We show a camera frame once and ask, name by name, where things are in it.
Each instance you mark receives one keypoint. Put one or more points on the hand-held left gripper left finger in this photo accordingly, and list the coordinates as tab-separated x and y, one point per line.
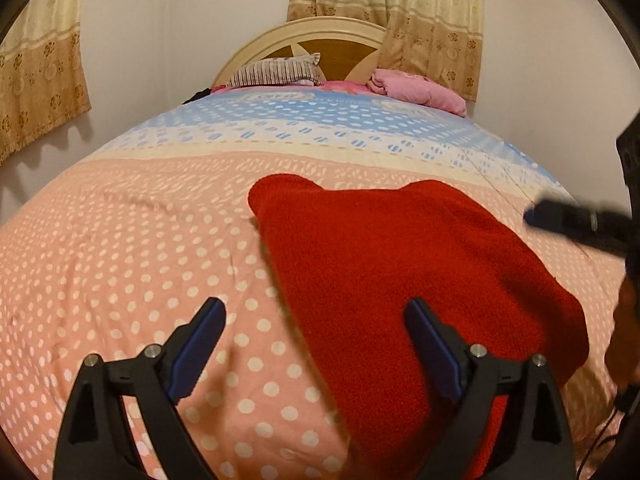
197	355

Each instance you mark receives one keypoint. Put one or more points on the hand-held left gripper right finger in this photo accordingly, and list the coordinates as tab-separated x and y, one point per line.
435	350

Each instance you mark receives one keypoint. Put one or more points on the red knitted sweater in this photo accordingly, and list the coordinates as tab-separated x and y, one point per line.
375	270

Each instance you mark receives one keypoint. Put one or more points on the striped pillow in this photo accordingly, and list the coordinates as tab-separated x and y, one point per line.
275	72

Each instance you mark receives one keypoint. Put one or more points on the person's right forearm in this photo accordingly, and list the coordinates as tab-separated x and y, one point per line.
625	335

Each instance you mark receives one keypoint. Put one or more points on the cream wooden headboard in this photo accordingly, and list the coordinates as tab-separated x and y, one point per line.
330	50

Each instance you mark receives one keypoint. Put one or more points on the dark cloth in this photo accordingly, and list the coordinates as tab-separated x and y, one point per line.
200	95

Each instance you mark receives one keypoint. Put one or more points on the pink pillow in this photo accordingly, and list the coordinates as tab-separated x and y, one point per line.
415	87

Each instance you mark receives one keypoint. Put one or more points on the polka dot bedsheet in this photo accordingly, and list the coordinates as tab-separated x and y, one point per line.
125	235

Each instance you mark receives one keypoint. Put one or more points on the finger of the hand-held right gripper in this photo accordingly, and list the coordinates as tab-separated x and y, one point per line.
550	217

